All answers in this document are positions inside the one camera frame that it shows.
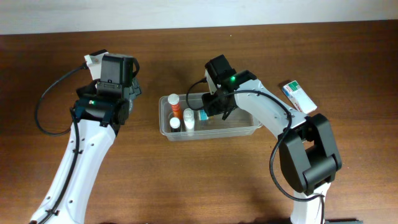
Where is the clear spray bottle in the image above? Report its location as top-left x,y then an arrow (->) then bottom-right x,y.
183,108 -> 195,132

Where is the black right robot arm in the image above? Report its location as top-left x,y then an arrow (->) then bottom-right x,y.
202,55 -> 342,223

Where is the clear plastic container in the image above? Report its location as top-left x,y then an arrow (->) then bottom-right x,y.
159,96 -> 262,141

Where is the orange tube white cap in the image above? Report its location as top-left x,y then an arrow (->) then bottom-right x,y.
167,93 -> 183,119

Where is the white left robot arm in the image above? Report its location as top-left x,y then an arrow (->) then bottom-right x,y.
30,50 -> 142,223

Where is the gold lid balm jar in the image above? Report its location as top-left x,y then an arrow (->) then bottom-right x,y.
197,110 -> 209,121

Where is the white Panadol medicine box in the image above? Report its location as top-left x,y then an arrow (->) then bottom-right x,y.
282,80 -> 317,114

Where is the black bottle white cap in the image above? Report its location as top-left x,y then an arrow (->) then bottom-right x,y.
169,117 -> 181,133

